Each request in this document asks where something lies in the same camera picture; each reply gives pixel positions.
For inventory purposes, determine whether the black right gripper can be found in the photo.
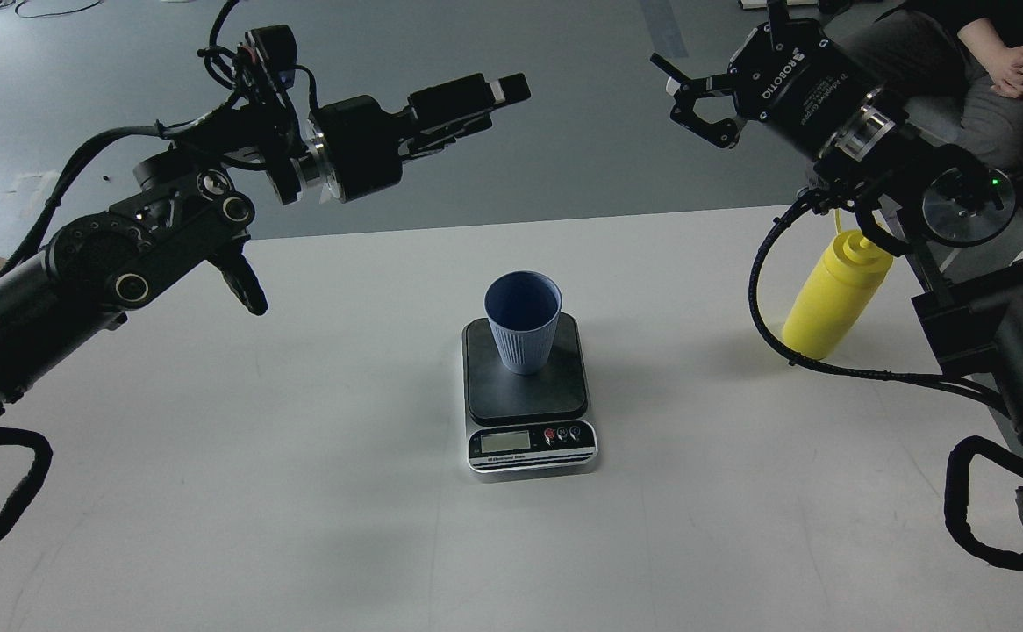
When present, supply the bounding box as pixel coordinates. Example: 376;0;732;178
649;0;881;159

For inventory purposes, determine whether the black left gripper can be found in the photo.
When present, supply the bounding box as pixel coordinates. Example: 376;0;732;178
307;73;532;204

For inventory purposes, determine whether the blue ribbed cup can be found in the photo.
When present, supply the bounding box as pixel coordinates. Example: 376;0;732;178
483;269;563;376

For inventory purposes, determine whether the yellow squeeze bottle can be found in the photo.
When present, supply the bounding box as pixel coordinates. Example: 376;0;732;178
780;220;894;361

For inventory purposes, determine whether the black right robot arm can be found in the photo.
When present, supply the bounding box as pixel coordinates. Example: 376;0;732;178
651;1;1023;571

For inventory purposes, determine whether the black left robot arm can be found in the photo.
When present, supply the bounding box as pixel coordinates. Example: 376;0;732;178
0;1;531;541

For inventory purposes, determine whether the digital kitchen scale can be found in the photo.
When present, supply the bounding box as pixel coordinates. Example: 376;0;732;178
461;312;601;483

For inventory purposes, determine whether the seated person in grey trousers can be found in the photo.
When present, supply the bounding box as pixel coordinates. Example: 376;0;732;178
838;1;1023;173

